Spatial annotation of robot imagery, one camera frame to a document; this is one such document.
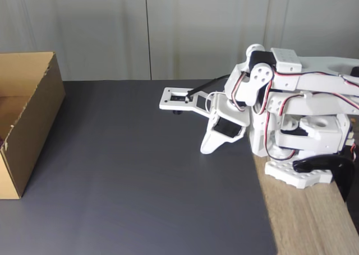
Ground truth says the dark grey table mat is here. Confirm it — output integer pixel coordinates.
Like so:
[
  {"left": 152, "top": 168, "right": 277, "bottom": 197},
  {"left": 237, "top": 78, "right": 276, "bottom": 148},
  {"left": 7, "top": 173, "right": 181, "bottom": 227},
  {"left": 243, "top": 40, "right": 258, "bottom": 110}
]
[{"left": 0, "top": 80, "right": 279, "bottom": 255}]

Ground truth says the black table clamp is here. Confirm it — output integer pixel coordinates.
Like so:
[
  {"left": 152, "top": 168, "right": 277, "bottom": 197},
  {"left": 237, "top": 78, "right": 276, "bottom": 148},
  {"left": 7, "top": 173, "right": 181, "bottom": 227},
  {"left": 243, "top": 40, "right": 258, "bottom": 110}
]
[{"left": 292, "top": 154, "right": 356, "bottom": 203}]

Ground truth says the black camera cable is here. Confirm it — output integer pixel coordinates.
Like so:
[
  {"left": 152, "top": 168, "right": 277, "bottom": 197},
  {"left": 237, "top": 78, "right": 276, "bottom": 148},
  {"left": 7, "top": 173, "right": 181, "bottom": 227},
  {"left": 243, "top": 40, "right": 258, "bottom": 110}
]
[{"left": 186, "top": 74, "right": 231, "bottom": 98}]

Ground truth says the brown cardboard box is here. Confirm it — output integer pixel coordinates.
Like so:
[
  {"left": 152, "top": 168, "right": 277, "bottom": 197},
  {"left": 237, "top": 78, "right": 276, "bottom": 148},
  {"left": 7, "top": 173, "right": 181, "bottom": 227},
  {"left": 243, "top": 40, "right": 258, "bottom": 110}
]
[{"left": 0, "top": 52, "right": 66, "bottom": 200}]

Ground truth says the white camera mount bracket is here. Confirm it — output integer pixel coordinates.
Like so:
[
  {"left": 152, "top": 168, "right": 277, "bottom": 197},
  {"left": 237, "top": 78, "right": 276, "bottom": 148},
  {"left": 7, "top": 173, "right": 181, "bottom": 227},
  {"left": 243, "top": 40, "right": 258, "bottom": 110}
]
[{"left": 159, "top": 87, "right": 219, "bottom": 120}]

